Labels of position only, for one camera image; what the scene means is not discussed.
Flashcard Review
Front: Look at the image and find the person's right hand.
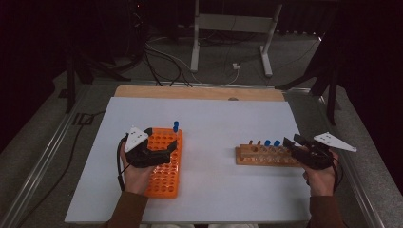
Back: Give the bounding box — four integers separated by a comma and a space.
302, 150, 340, 198

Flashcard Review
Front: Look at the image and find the left hand-held gripper cable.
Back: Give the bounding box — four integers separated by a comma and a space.
115, 136, 129, 192

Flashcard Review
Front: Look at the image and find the black cable bundle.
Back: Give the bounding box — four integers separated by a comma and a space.
143, 47, 194, 88

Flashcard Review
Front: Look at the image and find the long black floor cable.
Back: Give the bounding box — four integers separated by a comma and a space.
15, 109, 107, 228

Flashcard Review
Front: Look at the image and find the grey metal stand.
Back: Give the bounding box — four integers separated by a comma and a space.
189, 0, 283, 78

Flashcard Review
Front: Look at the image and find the white cable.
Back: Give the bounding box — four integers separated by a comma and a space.
145, 42, 241, 86

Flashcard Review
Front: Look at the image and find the aluminium frame rail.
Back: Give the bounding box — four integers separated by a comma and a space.
313, 89, 386, 228
0, 85, 93, 228

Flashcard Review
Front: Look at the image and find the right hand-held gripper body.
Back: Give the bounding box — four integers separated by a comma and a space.
291, 131, 357, 171

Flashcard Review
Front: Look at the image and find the wooden tube rack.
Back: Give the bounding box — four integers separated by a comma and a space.
235, 140, 302, 168

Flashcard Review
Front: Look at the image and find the white table mat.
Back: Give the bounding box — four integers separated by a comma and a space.
64, 96, 317, 224

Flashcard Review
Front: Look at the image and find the right hand-held gripper cable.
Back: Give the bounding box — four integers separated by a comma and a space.
331, 156, 345, 193

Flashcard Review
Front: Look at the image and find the hand-held gripper cable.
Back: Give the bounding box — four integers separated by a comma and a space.
331, 156, 345, 193
115, 136, 129, 192

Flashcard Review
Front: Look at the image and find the person's left hand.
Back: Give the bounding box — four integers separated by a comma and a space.
119, 151, 156, 196

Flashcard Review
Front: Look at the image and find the black tripod stand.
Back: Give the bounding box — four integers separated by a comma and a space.
275, 31, 341, 126
65, 41, 132, 114

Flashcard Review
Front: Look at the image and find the orange plastic tube rack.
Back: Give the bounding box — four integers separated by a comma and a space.
141, 127, 184, 200

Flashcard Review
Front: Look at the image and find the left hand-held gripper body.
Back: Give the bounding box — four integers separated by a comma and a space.
124, 126, 172, 169

